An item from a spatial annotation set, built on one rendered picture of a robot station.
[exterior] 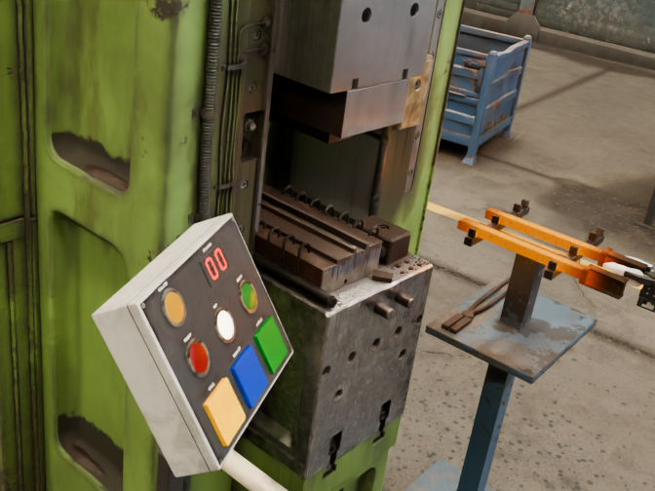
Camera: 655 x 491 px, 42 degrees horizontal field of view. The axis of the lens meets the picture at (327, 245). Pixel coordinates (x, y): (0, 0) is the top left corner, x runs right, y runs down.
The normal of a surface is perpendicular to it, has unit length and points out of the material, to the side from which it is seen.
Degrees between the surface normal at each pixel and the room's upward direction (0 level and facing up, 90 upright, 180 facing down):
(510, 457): 0
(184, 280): 60
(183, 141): 90
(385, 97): 90
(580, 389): 0
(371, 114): 90
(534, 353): 0
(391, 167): 90
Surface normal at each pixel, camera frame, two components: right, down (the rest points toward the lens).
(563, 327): 0.12, -0.89
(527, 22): -0.57, 0.30
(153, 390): -0.29, 0.40
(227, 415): 0.89, -0.24
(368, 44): 0.74, 0.38
